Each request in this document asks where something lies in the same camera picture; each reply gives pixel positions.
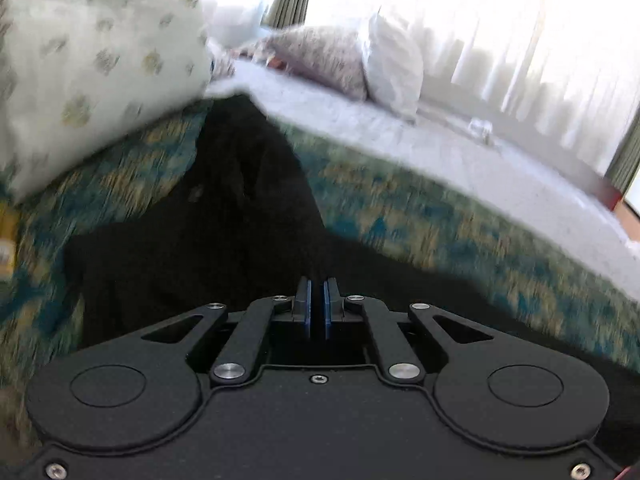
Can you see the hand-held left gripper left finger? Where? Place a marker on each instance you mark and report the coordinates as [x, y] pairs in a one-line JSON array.
[[304, 310]]

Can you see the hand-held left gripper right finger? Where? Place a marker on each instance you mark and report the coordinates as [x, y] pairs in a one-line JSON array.
[[330, 310]]

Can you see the black pants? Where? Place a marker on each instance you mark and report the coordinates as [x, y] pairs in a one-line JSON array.
[[225, 230]]

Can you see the blue paisley patterned blanket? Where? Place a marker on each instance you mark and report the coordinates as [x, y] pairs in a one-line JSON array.
[[450, 220]]

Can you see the white bed sheet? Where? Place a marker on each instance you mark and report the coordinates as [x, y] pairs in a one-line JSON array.
[[425, 145]]

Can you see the rolled white towel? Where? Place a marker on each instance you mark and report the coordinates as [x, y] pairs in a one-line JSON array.
[[482, 130]]

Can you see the small-flower print pillow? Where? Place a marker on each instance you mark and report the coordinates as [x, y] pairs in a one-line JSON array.
[[320, 57]]

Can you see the plain white pillow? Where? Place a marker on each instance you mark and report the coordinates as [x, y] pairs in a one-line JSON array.
[[395, 65]]

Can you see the white dark-printed cloth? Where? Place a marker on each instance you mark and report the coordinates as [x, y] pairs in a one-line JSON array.
[[222, 62]]

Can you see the brown patterned pillow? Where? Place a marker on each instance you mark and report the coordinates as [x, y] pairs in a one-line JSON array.
[[262, 52]]

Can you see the large pale floral pillow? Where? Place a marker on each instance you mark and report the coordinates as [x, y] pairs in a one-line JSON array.
[[95, 65]]

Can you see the sheer white curtain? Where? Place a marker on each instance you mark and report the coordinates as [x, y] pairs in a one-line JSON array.
[[525, 30]]

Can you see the wooden bed frame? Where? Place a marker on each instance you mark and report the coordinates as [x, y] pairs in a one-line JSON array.
[[617, 200]]

